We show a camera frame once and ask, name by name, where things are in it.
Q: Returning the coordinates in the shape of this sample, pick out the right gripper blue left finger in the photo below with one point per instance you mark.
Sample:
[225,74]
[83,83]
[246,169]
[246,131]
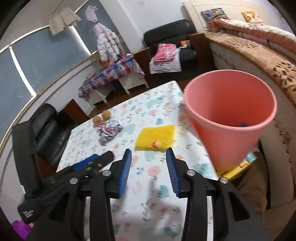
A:
[125,164]

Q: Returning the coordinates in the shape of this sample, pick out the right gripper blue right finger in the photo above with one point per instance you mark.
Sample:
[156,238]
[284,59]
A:
[172,169]

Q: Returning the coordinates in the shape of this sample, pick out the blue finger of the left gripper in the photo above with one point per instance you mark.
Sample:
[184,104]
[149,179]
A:
[102,161]
[85,162]

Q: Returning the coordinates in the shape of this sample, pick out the pink plastic trash bin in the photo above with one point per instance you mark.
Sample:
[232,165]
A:
[218,102]

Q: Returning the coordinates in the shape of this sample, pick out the purple white crumpled wrapper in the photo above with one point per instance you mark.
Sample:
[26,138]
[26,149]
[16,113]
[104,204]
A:
[108,130]

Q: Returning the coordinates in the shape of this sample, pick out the brown walnut left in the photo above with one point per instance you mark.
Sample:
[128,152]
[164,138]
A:
[97,120]

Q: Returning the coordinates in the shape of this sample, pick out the brown walnut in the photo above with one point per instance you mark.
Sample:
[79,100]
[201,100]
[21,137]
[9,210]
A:
[97,120]
[106,115]

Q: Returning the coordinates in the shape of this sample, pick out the floral animal print tablecloth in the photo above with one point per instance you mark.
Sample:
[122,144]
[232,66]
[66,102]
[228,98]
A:
[149,209]

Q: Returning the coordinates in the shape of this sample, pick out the brown walnut right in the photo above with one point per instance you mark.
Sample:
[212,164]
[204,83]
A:
[106,115]

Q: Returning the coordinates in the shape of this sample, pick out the black leather armchair left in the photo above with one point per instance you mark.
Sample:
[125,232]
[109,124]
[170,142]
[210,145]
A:
[51,133]

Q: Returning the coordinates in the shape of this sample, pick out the black leather armchair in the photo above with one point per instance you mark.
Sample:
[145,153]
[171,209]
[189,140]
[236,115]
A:
[195,60]
[51,133]

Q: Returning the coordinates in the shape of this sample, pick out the yellow book under bin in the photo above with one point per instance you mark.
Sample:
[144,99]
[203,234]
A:
[237,171]

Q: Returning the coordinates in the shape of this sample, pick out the plaid cloth covered table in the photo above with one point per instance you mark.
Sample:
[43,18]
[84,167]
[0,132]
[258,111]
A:
[120,69]

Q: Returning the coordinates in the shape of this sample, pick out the bed with brown blanket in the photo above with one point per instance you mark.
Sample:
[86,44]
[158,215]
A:
[276,67]

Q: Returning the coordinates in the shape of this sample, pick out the pink folded clothes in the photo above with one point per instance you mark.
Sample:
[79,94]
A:
[166,59]

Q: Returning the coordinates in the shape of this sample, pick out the black leather armchair back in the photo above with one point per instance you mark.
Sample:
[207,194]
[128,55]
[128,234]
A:
[195,60]

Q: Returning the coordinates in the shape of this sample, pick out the hanging pink patterned jacket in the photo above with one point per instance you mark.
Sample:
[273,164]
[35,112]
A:
[108,44]

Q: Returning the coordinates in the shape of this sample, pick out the orange box on armchair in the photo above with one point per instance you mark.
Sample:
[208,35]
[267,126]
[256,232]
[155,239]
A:
[185,43]

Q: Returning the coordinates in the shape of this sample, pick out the hanging beige cloth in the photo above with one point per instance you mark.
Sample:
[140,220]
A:
[67,17]

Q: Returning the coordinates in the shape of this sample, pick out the hanging purple garment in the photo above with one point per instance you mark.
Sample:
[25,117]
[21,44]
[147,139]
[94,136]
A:
[90,14]

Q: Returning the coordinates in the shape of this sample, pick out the colourful cartoon pillow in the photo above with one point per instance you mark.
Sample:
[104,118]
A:
[214,14]

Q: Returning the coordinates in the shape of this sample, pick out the rolled floral quilt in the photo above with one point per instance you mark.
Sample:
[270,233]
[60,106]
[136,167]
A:
[276,35]

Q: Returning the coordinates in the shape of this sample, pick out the yellow floral pillow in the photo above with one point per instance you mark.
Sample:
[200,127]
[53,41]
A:
[252,17]

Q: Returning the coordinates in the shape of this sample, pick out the white bed headboard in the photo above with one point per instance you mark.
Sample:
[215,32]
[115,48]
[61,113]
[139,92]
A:
[233,9]

